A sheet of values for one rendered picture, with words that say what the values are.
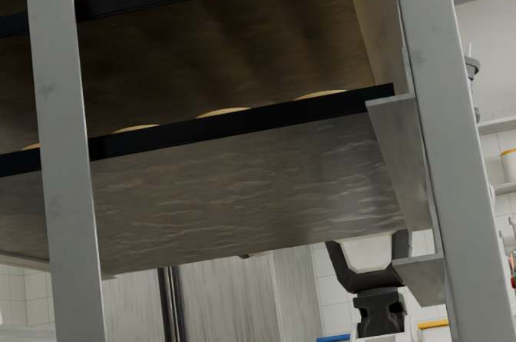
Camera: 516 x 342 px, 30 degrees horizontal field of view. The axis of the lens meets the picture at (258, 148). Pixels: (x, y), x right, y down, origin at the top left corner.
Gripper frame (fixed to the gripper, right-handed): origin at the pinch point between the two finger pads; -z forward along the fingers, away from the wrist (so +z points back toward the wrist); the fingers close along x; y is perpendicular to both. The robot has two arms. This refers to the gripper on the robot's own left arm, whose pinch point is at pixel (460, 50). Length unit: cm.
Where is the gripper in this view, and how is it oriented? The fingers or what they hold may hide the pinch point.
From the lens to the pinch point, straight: 282.5
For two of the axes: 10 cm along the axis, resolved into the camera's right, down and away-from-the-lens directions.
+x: -9.3, -3.1, -1.8
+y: -3.0, 3.8, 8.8
